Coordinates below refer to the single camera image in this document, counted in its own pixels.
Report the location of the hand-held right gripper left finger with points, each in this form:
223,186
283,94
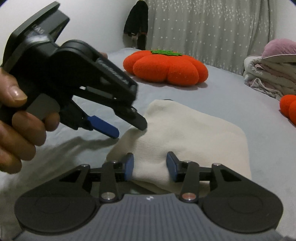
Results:
129,168

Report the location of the purple pillow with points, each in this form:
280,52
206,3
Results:
279,48

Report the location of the folded quilt pile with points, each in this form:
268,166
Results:
270,76

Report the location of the grey star curtain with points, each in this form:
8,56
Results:
208,30

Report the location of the small orange pumpkin pillow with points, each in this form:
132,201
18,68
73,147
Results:
289,109

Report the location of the person's left hand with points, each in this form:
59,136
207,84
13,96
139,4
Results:
13,139

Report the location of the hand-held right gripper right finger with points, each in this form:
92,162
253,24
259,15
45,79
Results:
171,168

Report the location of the black hanging jacket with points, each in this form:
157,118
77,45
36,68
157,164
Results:
136,20

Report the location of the black and cream shirt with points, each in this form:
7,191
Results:
196,139

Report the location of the large orange pumpkin pillow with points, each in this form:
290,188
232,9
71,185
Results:
166,67

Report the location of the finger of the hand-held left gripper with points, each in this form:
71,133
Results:
104,126
136,119

